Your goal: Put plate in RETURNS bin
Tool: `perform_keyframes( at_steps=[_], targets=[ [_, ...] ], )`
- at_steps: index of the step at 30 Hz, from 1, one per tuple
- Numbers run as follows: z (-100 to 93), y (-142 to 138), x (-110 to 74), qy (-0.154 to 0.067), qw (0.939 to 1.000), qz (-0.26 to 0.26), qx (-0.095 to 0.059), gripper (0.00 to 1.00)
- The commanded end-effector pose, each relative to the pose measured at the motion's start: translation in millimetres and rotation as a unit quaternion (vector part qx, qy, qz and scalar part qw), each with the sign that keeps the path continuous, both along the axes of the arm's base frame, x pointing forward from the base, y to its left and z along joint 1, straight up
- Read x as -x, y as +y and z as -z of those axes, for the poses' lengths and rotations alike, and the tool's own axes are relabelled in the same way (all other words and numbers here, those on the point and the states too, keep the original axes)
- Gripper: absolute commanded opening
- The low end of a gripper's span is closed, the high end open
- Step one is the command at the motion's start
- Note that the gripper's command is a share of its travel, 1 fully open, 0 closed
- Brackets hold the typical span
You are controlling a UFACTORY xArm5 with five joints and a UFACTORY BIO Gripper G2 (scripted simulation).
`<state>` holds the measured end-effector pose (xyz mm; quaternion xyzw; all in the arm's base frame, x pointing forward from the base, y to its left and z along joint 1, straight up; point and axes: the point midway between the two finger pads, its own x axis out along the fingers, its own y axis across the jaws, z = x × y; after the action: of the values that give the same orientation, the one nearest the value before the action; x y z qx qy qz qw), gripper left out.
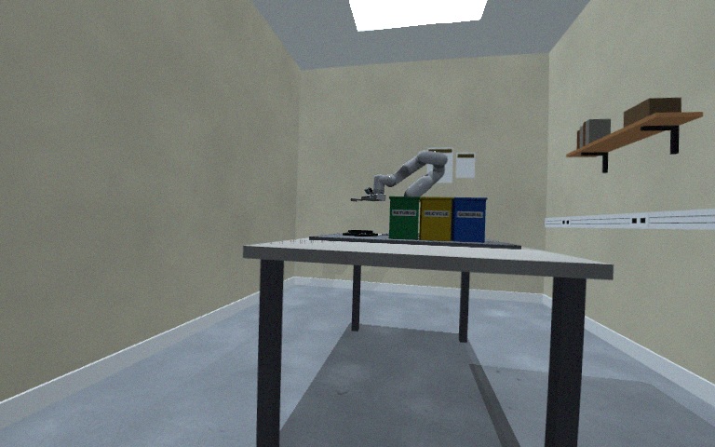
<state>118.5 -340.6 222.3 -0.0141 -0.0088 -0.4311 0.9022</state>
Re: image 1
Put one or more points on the blue bin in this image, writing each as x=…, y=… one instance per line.
x=468, y=219

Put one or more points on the green returns bin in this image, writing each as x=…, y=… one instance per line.
x=404, y=214

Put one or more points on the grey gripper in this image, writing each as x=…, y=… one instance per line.
x=376, y=197

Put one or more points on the yellow recycle bin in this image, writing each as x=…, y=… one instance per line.
x=435, y=218

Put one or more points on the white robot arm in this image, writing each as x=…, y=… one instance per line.
x=438, y=160

